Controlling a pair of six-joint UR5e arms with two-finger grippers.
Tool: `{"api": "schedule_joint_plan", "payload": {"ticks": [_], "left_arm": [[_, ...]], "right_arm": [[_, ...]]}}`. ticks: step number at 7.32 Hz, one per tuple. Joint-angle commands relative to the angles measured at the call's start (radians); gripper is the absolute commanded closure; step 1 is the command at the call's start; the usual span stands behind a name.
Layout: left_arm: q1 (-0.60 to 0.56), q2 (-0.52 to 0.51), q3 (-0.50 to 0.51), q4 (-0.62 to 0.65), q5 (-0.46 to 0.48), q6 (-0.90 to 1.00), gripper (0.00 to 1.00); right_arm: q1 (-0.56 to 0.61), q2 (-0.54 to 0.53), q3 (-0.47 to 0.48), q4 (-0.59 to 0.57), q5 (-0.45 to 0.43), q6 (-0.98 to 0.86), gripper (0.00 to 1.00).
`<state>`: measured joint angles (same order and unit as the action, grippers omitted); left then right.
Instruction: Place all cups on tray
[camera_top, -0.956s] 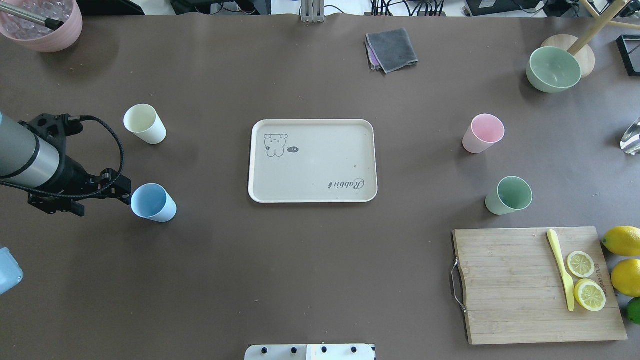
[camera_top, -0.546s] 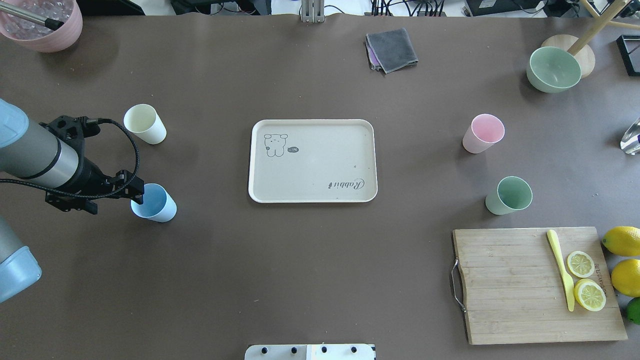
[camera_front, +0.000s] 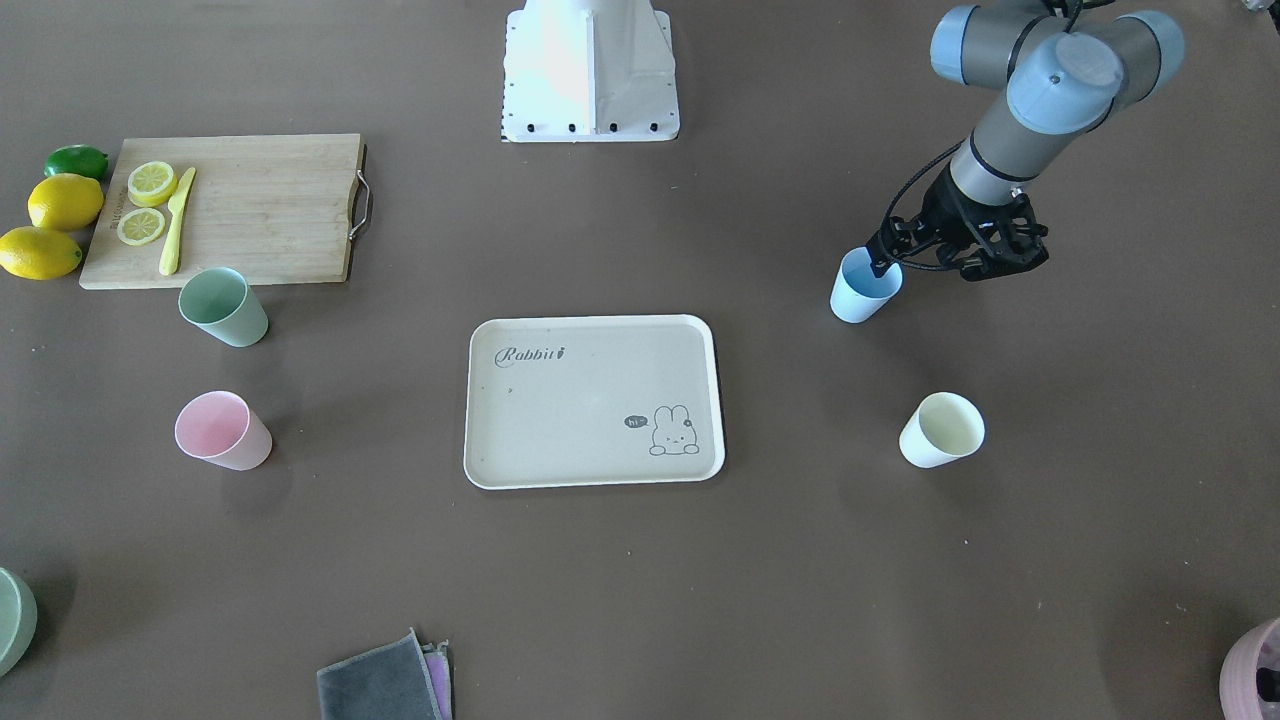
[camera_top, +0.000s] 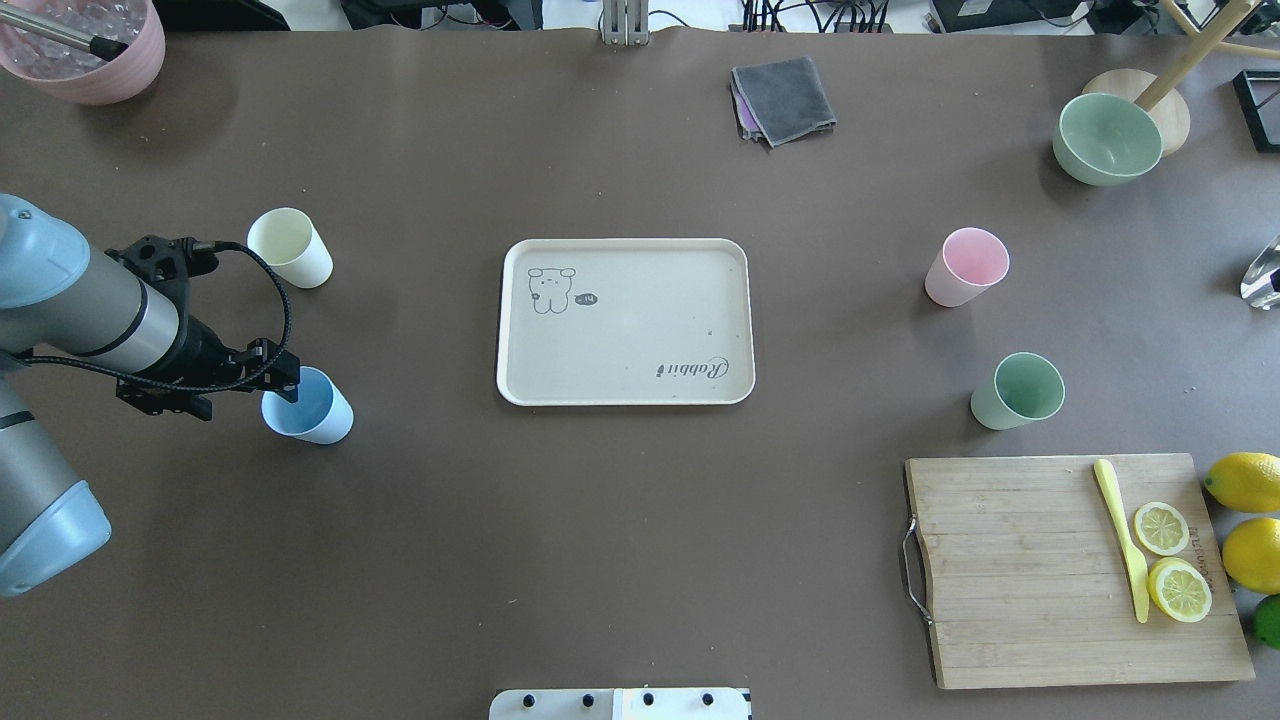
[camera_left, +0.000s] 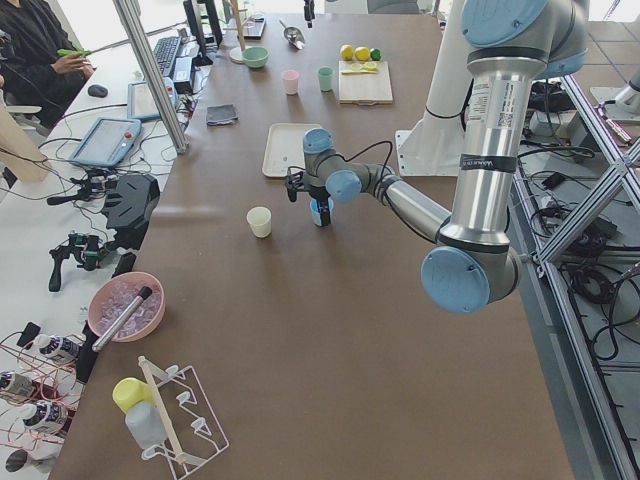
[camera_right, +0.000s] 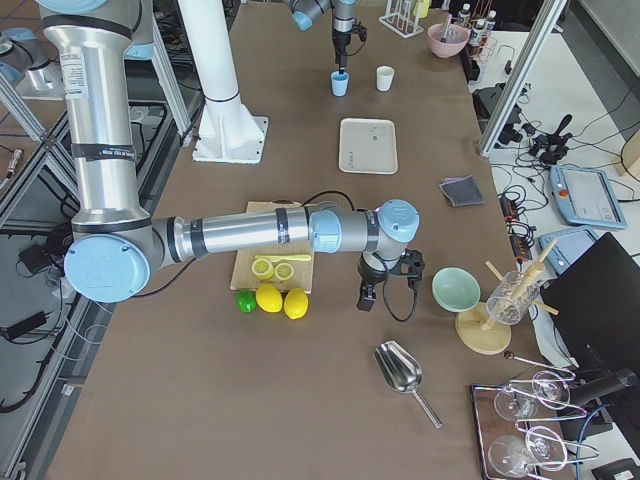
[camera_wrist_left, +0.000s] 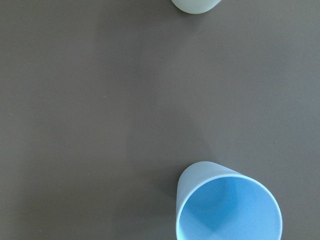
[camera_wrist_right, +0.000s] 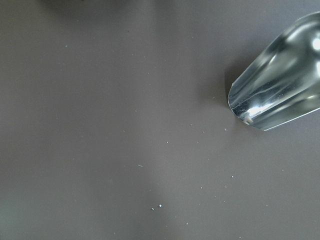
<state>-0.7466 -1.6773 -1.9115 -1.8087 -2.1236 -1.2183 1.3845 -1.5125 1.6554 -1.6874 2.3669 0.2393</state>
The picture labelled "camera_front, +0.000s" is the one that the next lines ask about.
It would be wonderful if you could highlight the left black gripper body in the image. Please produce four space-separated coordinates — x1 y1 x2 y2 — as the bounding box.
878 165 1048 273

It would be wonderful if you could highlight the blue plastic cup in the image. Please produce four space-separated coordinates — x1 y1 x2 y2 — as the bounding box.
829 247 902 323

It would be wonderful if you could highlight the cream plastic cup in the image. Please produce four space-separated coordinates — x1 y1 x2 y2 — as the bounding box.
899 392 986 468

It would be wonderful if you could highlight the green plastic cup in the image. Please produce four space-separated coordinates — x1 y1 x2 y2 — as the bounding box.
178 266 269 348

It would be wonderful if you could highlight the pink plastic cup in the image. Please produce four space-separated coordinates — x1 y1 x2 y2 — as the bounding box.
174 389 273 471

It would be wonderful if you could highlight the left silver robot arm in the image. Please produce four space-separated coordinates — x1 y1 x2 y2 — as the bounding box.
867 1 1187 282

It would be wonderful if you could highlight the beige rabbit tray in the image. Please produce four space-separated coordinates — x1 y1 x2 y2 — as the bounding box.
463 314 726 489

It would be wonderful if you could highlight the pink bowl with ice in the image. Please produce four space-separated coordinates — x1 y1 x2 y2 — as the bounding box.
1219 618 1279 719

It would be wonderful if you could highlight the wooden cutting board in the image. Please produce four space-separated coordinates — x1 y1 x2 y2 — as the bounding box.
79 133 365 290

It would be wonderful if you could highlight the grey folded cloth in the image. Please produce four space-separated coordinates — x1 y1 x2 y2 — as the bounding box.
316 630 454 719

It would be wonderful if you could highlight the yellow plastic knife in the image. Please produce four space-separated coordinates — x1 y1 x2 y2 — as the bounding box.
157 167 197 275

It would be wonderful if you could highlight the lemon half slice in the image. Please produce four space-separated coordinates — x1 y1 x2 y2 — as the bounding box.
125 161 179 208
115 208 166 247

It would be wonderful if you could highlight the green lime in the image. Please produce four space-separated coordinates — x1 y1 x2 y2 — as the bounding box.
44 143 110 181

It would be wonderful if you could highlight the whole yellow lemon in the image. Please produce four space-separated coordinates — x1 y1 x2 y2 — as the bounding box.
27 173 105 231
1 225 83 281

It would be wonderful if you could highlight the green bowl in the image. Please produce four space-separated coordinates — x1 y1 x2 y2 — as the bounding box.
0 568 38 676

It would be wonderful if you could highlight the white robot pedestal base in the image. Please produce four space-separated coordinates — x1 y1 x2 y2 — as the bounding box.
500 1 681 143

